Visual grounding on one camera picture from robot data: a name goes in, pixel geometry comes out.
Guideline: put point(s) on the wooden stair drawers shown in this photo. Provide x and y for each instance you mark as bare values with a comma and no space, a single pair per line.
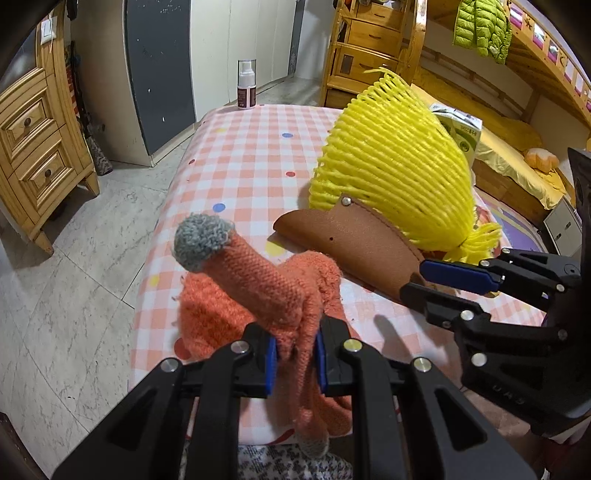
369,35

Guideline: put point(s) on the wooden bunk bed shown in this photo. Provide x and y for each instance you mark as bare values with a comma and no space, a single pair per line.
541,84

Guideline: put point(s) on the yellow bed sheet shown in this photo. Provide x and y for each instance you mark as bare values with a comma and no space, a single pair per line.
503,145

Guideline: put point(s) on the yellow foam fruit net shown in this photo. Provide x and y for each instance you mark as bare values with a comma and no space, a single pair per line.
388,150

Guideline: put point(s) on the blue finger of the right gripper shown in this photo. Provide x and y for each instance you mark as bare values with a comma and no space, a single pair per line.
460,276
442,309

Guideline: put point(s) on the rainbow oval rug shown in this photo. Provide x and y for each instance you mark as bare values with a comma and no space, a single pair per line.
519,231

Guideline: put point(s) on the green puffer jacket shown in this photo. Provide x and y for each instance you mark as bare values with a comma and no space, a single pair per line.
484,26

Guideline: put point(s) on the orange plush toy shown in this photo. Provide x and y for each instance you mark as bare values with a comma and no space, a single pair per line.
541,160

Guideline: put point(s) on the pink checkered tablecloth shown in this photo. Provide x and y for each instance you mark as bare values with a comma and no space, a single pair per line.
250,167

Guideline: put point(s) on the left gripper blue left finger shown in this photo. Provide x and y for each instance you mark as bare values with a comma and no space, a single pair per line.
261,365

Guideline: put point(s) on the houndstooth trousers leg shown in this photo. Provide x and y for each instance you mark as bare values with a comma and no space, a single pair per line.
311,460

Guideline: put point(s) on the white spray bottle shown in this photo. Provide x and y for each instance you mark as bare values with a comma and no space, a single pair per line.
246,84

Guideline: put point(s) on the white milk carton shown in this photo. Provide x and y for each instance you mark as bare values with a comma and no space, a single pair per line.
463,127

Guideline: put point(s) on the white grey wardrobe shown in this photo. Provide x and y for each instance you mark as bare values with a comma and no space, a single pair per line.
183,56

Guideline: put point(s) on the brown leather pouch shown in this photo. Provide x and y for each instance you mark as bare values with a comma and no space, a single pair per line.
361,241

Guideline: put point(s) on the grey nightstand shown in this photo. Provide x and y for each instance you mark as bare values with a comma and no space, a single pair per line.
565,230

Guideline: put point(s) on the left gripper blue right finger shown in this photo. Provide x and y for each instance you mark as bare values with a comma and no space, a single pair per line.
334,374

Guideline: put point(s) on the wooden glass-door cabinet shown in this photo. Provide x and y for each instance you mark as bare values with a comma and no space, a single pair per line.
44,155

